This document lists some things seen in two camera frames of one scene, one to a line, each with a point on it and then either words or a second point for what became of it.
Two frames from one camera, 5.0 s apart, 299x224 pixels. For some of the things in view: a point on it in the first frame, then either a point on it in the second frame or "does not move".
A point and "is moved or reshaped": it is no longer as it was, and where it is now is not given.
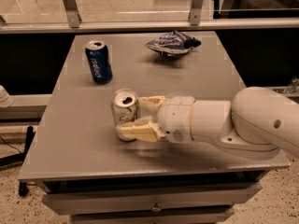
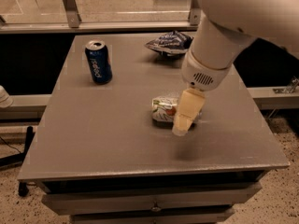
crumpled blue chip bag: x=174 y=43 does not move
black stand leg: x=19 y=159 does not move
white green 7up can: x=125 y=108 is moved or reshaped
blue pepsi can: x=99 y=61 does not move
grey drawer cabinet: x=91 y=173 does not move
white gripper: x=176 y=119 to x=202 y=74
